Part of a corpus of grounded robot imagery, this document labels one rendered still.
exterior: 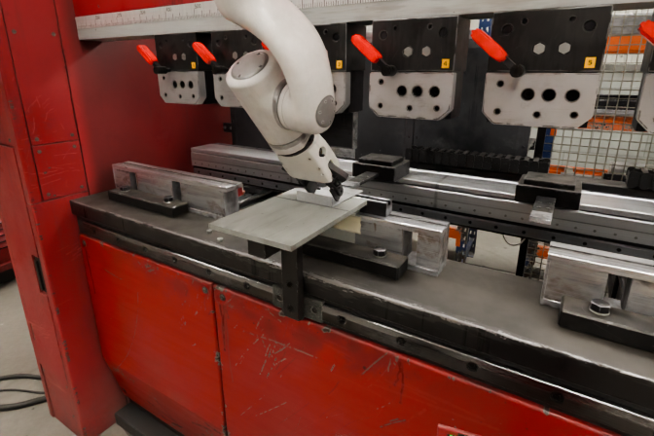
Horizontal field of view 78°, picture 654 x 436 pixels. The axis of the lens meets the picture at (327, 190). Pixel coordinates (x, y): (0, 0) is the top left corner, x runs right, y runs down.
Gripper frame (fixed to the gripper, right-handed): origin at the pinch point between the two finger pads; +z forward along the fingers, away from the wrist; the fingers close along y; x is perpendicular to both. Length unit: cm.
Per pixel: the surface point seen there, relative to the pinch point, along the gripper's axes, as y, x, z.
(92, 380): 86, 61, 52
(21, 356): 157, 74, 72
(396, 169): -5.5, -19.0, 17.3
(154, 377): 56, 50, 45
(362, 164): 3.5, -18.4, 16.3
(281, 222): -0.4, 12.8, -7.8
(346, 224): -3.9, 3.0, 8.1
